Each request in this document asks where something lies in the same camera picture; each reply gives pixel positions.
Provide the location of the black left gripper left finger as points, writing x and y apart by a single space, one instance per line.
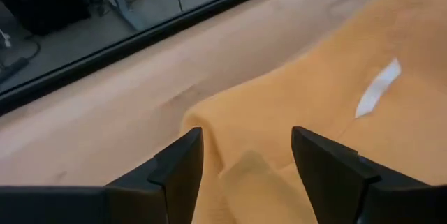
167 189

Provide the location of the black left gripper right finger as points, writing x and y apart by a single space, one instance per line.
335 182

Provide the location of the yellow towel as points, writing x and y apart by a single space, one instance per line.
297 95

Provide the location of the white towel label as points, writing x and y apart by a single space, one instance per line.
379 88

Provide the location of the grey metal leg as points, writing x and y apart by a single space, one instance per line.
122 4

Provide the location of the black equipment case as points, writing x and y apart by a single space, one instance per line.
42 4

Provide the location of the black table frame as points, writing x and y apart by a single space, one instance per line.
139 40

